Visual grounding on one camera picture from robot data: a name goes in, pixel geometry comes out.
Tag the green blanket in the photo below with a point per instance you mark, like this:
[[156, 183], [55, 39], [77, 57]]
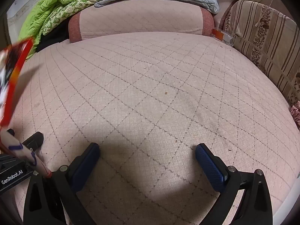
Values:
[[44, 9]]

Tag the striped floral sofa cushion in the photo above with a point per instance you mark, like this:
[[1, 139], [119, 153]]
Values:
[[264, 35]]

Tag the red patterned cloth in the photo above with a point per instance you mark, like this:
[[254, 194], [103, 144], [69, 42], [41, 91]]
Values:
[[296, 113]]

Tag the black cloth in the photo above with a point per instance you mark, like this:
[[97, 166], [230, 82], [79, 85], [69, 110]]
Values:
[[55, 36]]

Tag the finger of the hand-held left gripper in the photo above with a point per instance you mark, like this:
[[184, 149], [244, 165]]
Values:
[[10, 132], [34, 141]]

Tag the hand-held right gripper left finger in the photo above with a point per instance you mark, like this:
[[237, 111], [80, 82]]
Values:
[[85, 166]]

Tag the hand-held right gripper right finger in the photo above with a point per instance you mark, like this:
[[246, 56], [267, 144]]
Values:
[[211, 168]]

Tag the pink bolster pillow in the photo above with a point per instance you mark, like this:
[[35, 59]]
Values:
[[140, 21]]

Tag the red and white tray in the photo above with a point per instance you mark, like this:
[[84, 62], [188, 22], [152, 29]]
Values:
[[16, 75]]

